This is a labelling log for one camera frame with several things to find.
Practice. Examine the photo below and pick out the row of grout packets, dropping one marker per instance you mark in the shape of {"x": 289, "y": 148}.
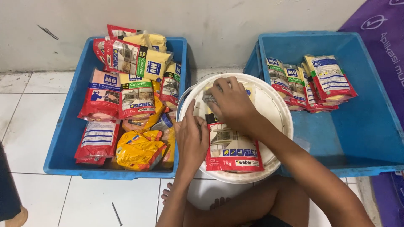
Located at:
{"x": 328, "y": 78}

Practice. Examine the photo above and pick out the grey cleaning cloth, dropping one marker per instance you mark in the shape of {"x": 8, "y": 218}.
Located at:
{"x": 208, "y": 97}

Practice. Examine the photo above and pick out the white plastic bucket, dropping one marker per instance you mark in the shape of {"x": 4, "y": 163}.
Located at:
{"x": 205, "y": 192}

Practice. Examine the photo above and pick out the purple printed banner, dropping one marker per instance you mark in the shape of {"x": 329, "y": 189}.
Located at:
{"x": 388, "y": 63}

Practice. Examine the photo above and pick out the metal nail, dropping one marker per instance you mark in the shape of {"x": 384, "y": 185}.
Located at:
{"x": 116, "y": 214}

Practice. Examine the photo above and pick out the person's dark shorts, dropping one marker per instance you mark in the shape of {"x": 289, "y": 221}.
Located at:
{"x": 271, "y": 221}

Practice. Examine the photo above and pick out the person's right fingers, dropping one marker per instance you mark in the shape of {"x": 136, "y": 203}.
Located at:
{"x": 222, "y": 90}

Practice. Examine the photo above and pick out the person's bare leg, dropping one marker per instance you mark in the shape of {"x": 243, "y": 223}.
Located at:
{"x": 268, "y": 198}

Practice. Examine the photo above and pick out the red yellow grout packet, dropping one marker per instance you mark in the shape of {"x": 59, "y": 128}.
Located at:
{"x": 233, "y": 151}

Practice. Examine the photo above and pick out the blue plastic crate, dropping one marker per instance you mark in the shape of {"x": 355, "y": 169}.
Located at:
{"x": 363, "y": 135}
{"x": 63, "y": 151}

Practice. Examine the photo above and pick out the person's right hand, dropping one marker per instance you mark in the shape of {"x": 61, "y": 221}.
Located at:
{"x": 236, "y": 107}

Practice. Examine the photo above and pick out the person's left hand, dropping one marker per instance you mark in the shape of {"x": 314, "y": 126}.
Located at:
{"x": 192, "y": 142}

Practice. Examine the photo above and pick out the pile of grout packets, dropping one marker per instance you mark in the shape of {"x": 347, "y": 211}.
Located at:
{"x": 135, "y": 94}

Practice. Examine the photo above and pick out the person's bare foot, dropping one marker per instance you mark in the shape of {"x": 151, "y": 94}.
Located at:
{"x": 166, "y": 194}
{"x": 220, "y": 203}

